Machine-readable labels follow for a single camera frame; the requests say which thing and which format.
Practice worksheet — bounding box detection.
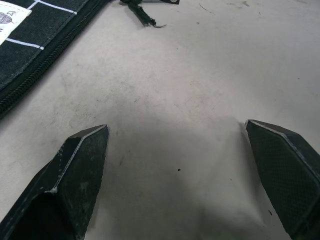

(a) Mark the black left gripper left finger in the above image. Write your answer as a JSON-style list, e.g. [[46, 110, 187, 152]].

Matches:
[[0, 124, 110, 240]]

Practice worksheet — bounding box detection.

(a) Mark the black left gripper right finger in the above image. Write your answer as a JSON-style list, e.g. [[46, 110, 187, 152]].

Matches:
[[244, 119, 320, 240]]

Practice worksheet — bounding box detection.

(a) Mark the black grid pattern zip pouch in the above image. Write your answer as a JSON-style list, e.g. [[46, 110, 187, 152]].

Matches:
[[0, 0, 114, 120]]

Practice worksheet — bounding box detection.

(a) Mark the black zipper pull cord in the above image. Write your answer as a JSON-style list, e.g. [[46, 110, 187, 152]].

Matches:
[[118, 0, 180, 29]]

